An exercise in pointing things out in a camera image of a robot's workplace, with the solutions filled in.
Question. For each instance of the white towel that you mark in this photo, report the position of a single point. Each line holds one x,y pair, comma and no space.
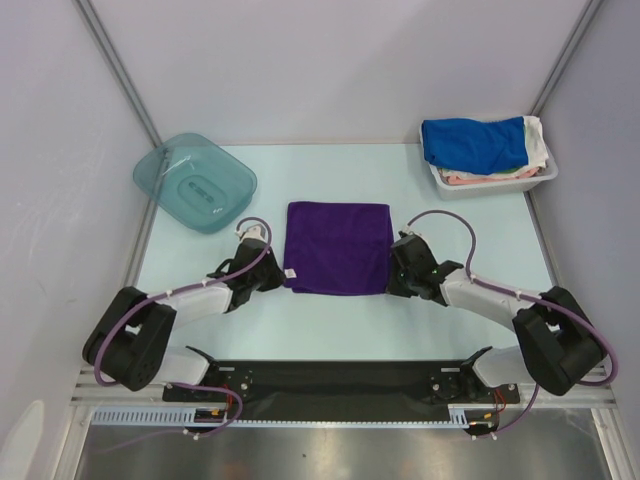
535,144

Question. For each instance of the green microfiber towel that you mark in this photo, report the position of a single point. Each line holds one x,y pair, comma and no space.
513,172

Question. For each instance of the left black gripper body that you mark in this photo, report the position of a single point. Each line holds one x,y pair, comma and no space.
268,277

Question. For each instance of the translucent blue plastic tray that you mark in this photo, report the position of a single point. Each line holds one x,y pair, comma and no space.
196,182

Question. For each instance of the purple microfiber towel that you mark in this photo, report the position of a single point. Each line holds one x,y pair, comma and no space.
339,249

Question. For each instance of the pink towel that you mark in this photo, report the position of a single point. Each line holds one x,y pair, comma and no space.
461,178

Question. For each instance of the right aluminium frame post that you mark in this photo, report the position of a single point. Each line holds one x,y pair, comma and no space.
578,32

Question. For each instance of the aluminium rail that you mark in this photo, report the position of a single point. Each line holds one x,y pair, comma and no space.
88,393

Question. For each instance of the white slotted cable duct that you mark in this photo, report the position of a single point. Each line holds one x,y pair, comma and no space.
192,417

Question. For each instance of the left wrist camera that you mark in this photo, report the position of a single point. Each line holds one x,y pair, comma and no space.
253,232

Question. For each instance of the blue towel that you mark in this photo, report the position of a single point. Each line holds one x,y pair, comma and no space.
476,147

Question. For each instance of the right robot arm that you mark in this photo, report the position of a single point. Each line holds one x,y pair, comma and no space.
556,346

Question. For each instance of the aluminium frame post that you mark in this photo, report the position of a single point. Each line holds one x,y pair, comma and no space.
99,33
578,32

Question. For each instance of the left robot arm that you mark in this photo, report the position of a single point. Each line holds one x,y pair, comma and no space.
129,346

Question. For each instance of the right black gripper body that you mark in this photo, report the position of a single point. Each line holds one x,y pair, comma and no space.
400,275

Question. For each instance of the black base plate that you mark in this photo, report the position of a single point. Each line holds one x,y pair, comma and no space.
345,391

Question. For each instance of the left aluminium frame post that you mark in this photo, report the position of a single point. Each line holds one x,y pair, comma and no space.
99,33

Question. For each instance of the white plastic basket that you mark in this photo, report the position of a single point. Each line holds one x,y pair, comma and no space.
448,192

